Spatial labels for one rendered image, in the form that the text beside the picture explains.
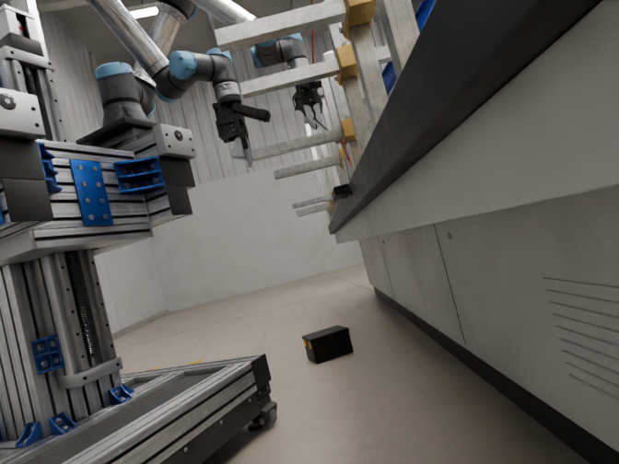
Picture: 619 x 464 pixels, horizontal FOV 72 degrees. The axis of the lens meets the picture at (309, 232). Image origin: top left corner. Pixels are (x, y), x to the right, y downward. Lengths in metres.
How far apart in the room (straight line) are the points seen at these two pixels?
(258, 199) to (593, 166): 8.71
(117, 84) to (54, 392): 0.92
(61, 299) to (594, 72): 1.23
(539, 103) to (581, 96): 0.05
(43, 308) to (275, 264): 7.68
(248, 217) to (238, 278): 1.26
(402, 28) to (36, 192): 0.80
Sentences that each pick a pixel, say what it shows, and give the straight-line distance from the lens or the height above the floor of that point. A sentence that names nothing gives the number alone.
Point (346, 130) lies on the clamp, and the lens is 1.28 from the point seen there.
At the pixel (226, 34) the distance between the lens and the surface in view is 0.87.
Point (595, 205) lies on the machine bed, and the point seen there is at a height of 0.49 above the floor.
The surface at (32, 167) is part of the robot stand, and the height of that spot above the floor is 0.84.
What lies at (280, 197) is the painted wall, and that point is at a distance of 8.95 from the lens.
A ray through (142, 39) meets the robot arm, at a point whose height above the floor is 1.24.
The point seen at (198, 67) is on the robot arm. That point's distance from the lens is 1.34.
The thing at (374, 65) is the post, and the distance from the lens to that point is 0.88.
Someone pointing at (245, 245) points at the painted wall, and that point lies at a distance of 8.89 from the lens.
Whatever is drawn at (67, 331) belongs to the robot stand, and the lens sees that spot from 1.31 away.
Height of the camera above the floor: 0.53
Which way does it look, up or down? 2 degrees up
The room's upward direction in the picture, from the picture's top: 14 degrees counter-clockwise
